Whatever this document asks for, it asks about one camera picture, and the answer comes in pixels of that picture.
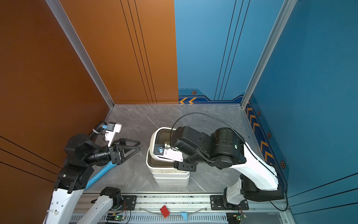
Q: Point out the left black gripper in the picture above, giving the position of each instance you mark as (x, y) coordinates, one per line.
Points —
(116, 152)

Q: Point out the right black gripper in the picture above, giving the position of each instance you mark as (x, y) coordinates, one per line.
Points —
(183, 166)

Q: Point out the grey lid tissue box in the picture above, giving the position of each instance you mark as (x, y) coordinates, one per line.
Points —
(172, 185)
(172, 181)
(170, 176)

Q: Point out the grey lid tissue box back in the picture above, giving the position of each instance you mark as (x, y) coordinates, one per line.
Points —
(172, 181)

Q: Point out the dark lid cream box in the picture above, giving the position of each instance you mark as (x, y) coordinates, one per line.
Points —
(162, 167)
(161, 136)

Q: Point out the grey lid tissue box front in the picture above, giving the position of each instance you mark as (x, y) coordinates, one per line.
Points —
(172, 185)

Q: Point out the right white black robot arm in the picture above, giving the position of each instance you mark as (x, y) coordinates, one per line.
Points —
(226, 149)

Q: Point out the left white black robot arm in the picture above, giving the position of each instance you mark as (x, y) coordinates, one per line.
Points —
(82, 154)

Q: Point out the black microphone on stand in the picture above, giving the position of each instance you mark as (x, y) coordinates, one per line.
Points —
(97, 130)

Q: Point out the blue triangle piece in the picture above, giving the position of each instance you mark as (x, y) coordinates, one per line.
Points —
(184, 215)

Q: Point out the red plastic block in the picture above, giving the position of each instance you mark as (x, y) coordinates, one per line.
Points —
(164, 211)

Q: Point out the left green circuit board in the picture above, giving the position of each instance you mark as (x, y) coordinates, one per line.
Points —
(115, 217)

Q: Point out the green circuit board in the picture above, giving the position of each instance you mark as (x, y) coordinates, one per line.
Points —
(235, 218)
(115, 217)

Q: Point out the right green circuit board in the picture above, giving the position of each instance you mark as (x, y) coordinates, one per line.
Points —
(235, 218)

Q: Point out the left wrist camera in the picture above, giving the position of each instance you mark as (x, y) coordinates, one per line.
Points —
(111, 129)

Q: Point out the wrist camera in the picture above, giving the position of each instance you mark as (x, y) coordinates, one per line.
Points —
(111, 129)
(166, 153)

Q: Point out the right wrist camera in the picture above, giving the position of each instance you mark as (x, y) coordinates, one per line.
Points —
(166, 153)

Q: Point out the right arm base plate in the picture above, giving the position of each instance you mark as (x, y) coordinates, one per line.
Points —
(219, 202)

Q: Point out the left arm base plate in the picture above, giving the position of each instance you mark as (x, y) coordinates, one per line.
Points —
(128, 203)

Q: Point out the left aluminium corner post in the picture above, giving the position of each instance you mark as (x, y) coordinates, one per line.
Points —
(70, 32)

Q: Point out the aluminium corner post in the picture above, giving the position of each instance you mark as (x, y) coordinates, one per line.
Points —
(70, 32)
(279, 25)

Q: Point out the right aluminium corner post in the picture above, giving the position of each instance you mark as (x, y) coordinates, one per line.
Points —
(279, 25)

